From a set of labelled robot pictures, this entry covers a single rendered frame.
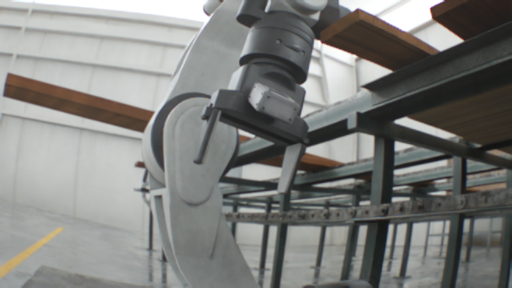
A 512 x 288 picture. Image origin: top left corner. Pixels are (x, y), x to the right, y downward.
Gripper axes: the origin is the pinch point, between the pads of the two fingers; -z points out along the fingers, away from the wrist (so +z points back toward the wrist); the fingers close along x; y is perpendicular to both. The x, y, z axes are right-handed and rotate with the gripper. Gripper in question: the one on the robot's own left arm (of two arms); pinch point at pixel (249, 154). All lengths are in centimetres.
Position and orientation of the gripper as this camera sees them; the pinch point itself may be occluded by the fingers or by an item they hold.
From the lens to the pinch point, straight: 48.8
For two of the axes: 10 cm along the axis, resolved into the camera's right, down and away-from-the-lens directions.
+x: -8.8, -3.5, -3.3
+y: 4.0, -1.6, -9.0
